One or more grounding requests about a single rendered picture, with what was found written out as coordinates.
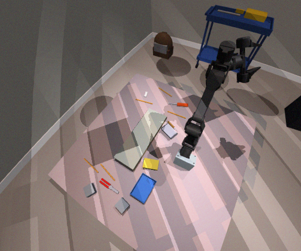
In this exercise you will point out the yellow block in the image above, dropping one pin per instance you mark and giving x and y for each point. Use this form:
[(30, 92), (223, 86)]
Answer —
[(150, 164)]

